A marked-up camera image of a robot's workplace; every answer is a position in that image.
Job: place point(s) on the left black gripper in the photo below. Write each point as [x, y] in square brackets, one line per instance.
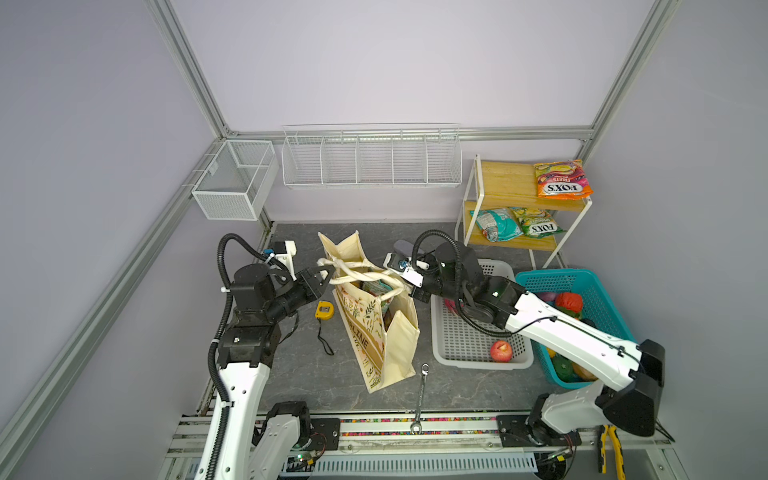
[312, 289]

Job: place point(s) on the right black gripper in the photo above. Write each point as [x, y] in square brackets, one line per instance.
[421, 295]

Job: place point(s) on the cream floral tote bag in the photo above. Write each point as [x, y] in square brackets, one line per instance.
[384, 345]

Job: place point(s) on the teal snack bag shelf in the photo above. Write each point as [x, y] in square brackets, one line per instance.
[382, 290]
[498, 225]

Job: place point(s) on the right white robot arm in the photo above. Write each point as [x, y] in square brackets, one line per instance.
[629, 376]

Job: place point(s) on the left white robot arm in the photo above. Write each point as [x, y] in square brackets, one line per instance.
[240, 361]

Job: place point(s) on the green Fox's candy bag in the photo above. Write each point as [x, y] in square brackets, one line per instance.
[536, 223]

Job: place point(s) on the orange Fox's candy bag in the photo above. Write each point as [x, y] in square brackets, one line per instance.
[563, 180]

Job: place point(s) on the yellow tape measure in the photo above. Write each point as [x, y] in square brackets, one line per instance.
[324, 312]

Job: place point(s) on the grey cloth pad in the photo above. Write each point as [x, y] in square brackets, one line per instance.
[403, 247]

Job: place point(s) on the white plastic basket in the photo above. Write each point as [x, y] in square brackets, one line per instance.
[456, 344]

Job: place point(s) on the white two-tier wooden shelf rack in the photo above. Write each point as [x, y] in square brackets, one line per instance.
[495, 184]

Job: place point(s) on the red apple front basket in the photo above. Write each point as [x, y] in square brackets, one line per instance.
[501, 352]

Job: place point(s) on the small white mesh basket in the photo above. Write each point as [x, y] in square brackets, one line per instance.
[237, 180]

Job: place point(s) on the red tomato in teal basket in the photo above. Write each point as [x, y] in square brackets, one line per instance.
[571, 303]

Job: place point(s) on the silver combination wrench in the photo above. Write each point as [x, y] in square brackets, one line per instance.
[416, 426]

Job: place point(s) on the green bell pepper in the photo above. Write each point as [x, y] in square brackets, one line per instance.
[563, 369]

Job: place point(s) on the teal plastic basket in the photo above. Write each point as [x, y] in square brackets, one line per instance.
[597, 307]

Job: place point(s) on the brown potato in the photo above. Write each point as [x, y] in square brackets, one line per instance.
[583, 373]

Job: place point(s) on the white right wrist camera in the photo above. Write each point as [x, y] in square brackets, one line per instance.
[406, 269]

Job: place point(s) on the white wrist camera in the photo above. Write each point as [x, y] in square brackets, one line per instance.
[285, 252]
[406, 269]

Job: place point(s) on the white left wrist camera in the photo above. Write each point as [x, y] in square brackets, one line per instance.
[285, 252]

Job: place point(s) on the long white wire basket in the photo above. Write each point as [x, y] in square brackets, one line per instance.
[372, 155]

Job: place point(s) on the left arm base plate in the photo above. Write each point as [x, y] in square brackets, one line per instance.
[317, 434]

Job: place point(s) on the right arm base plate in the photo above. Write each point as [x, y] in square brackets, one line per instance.
[514, 431]

